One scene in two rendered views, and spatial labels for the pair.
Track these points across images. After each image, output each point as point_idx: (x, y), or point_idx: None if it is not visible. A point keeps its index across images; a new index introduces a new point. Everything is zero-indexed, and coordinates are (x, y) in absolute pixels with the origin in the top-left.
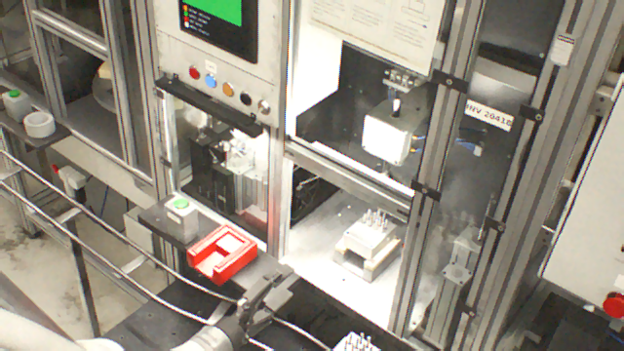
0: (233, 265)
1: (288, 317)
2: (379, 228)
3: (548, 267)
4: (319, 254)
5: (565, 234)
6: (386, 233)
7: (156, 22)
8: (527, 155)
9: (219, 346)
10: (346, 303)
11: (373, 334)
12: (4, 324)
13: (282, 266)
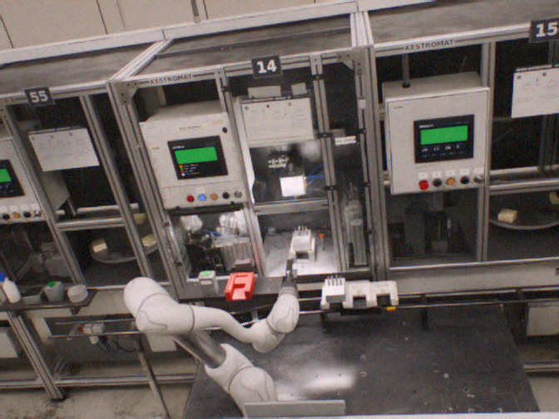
0: (251, 286)
1: None
2: (304, 234)
3: (393, 187)
4: (283, 264)
5: (393, 170)
6: (309, 234)
7: (159, 184)
8: (366, 148)
9: (293, 291)
10: (313, 273)
11: None
12: (218, 311)
13: (289, 256)
